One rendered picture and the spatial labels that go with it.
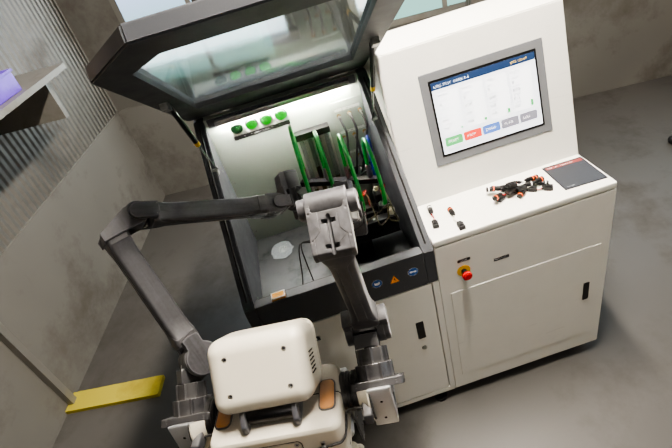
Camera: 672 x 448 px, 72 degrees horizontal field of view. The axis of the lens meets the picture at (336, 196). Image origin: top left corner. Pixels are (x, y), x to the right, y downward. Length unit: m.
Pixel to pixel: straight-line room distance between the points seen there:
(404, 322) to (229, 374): 1.02
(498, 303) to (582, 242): 0.40
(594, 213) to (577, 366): 0.87
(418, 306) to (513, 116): 0.80
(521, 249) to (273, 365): 1.16
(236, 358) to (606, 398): 1.83
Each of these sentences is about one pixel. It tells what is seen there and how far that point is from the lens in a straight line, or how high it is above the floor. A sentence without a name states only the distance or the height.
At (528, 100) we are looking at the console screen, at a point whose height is 1.25.
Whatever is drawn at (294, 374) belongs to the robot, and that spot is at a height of 1.33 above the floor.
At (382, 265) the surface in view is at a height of 0.95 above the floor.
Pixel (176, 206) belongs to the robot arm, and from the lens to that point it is 1.26.
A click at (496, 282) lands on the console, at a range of 1.92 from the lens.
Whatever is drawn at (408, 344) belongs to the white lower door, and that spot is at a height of 0.49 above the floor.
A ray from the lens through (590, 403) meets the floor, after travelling 2.45.
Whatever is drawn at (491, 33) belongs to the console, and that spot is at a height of 1.51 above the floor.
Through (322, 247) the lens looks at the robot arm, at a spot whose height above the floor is 1.59.
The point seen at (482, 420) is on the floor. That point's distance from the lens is 2.37.
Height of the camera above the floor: 2.10
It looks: 34 degrees down
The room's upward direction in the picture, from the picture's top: 17 degrees counter-clockwise
